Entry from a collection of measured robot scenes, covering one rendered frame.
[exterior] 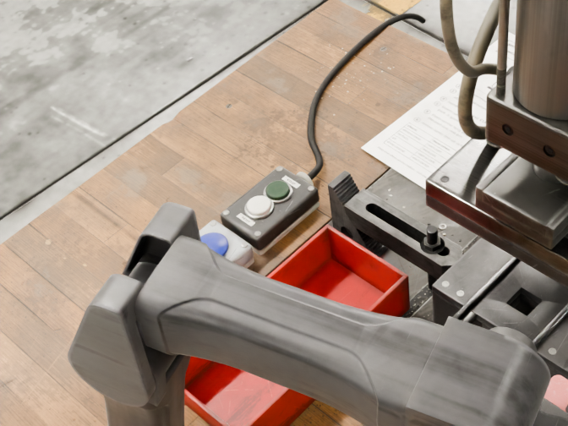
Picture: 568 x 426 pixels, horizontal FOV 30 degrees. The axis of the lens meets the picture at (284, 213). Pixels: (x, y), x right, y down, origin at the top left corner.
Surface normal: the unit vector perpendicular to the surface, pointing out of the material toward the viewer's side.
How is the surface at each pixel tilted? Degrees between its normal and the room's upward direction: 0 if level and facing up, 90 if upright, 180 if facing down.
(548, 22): 90
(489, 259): 0
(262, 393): 0
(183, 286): 2
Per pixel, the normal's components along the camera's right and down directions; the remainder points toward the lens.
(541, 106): -0.57, 0.65
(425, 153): -0.10, -0.66
